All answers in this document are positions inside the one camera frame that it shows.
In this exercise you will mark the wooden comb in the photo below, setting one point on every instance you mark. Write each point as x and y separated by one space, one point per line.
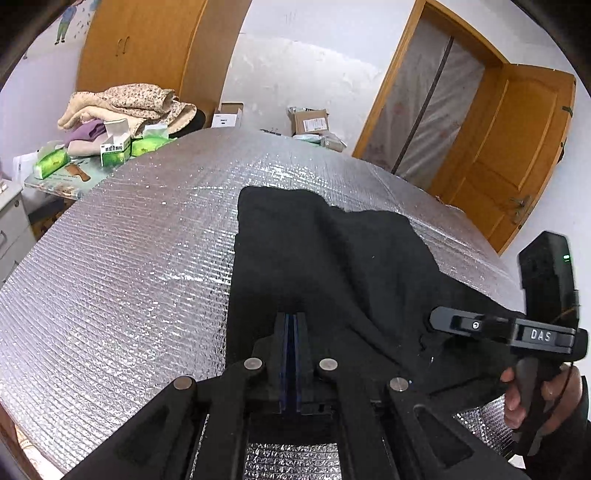
79 173

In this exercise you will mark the black cloth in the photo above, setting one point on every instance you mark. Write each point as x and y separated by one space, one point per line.
194 123

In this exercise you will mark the black pants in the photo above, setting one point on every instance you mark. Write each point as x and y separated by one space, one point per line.
323 254

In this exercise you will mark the person's right forearm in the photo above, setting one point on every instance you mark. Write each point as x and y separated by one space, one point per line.
572 438

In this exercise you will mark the grey drawer cabinet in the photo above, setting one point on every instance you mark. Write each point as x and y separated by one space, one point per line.
14 230

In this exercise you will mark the beige floral blanket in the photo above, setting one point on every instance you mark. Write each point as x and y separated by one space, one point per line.
129 101

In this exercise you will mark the person's right hand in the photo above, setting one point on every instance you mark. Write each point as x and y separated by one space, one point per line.
510 401

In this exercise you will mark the wooden door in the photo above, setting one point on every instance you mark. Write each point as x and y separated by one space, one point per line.
508 152

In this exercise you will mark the brown cardboard box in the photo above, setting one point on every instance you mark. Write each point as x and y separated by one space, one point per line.
308 122

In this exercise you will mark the pile of plastic bags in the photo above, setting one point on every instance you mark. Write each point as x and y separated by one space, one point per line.
321 141

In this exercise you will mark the silver foil mat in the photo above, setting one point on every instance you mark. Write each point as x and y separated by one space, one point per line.
138 254

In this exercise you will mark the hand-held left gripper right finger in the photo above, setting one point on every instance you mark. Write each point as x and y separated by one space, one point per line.
298 364

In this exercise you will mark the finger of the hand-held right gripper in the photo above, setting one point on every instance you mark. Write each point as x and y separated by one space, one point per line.
461 321

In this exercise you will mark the cartoon couple wall sticker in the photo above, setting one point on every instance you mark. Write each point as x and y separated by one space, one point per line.
64 23

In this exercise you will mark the wooden door frame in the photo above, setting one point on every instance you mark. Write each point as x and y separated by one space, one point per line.
392 69

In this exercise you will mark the wooden wardrobe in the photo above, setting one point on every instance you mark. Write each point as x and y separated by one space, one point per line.
152 46

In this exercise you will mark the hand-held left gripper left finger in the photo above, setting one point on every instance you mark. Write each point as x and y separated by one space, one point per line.
285 364

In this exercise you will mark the white cardboard box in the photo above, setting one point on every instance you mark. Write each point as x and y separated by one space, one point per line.
227 116

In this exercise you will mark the clear plastic door curtain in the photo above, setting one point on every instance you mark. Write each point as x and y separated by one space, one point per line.
429 110

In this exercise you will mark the purple cloth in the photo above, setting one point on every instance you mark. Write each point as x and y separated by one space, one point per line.
85 133

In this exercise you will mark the green and white medicine box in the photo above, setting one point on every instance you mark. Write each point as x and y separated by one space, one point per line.
115 156

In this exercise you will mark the green tissue pack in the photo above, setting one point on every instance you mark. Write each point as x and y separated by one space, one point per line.
148 146
53 162

